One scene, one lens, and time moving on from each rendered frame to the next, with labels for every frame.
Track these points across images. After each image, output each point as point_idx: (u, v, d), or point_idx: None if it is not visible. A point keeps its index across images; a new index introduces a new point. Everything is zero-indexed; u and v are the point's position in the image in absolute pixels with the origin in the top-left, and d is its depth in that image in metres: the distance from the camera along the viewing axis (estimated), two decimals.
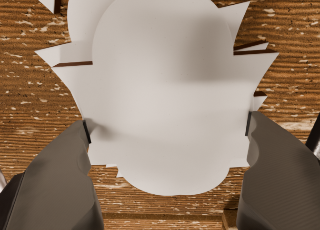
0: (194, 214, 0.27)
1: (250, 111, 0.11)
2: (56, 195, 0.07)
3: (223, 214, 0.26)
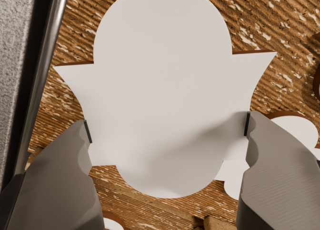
0: (102, 187, 0.28)
1: (248, 111, 0.11)
2: (57, 195, 0.07)
3: None
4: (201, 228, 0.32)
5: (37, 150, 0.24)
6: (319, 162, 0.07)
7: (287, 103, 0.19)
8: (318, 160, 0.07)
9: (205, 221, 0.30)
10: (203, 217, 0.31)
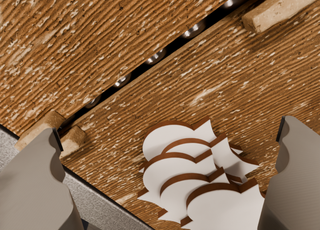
0: (101, 110, 0.22)
1: (283, 115, 0.10)
2: (30, 207, 0.06)
3: (83, 133, 0.23)
4: (248, 11, 0.17)
5: (22, 134, 0.23)
6: None
7: None
8: None
9: None
10: None
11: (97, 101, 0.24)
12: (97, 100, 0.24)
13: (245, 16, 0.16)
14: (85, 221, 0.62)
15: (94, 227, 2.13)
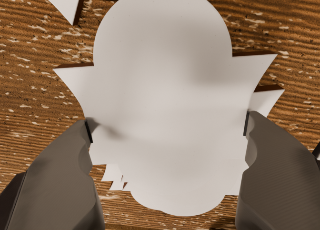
0: None
1: (248, 111, 0.11)
2: (57, 195, 0.07)
3: None
4: None
5: None
6: (318, 162, 0.07)
7: None
8: (317, 160, 0.07)
9: None
10: None
11: None
12: None
13: None
14: None
15: None
